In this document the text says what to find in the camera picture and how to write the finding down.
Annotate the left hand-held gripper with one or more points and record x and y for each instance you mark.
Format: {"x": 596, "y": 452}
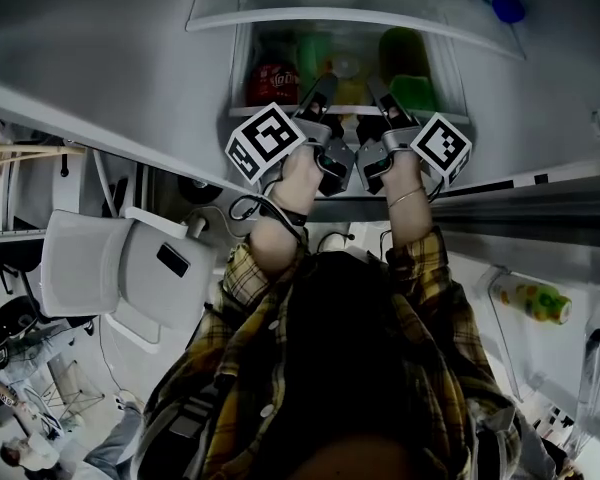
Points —
{"x": 265, "y": 140}

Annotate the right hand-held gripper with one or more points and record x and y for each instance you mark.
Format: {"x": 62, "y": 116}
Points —
{"x": 440, "y": 143}

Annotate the person's left forearm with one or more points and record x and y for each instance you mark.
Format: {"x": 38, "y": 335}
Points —
{"x": 280, "y": 228}

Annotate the person's right forearm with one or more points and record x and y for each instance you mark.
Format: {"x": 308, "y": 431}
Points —
{"x": 410, "y": 218}

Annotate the white fridge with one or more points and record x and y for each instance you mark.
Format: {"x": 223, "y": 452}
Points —
{"x": 105, "y": 43}

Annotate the person's right hand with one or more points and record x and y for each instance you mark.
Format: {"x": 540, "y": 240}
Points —
{"x": 393, "y": 113}

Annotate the person's left hand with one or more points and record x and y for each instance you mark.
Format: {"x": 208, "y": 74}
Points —
{"x": 324, "y": 110}

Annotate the green tea bottle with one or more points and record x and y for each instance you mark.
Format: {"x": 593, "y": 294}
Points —
{"x": 410, "y": 78}

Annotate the yellow drink bottle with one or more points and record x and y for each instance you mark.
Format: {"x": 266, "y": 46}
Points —
{"x": 350, "y": 75}

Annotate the green soda bottle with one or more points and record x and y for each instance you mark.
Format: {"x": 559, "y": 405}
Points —
{"x": 312, "y": 55}

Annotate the cola bottle red label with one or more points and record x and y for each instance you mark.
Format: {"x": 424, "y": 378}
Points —
{"x": 275, "y": 78}

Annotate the black coat rack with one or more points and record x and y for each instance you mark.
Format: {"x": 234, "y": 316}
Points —
{"x": 197, "y": 190}

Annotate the black smartphone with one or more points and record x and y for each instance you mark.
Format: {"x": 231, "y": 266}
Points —
{"x": 173, "y": 260}

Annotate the yellow green juice bottle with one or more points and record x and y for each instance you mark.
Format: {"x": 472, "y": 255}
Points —
{"x": 535, "y": 300}

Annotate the white office chair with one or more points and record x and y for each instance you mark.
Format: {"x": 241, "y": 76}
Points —
{"x": 130, "y": 278}

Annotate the yellow plaid shirt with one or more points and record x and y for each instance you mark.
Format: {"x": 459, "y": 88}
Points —
{"x": 240, "y": 348}

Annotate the wooden clothes hanger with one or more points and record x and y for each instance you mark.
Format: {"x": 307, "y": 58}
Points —
{"x": 25, "y": 150}

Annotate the white shelf unit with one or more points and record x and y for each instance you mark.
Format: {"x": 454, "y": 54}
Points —
{"x": 30, "y": 198}

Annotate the black office chair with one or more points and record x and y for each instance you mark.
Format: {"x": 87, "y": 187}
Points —
{"x": 0, "y": 278}

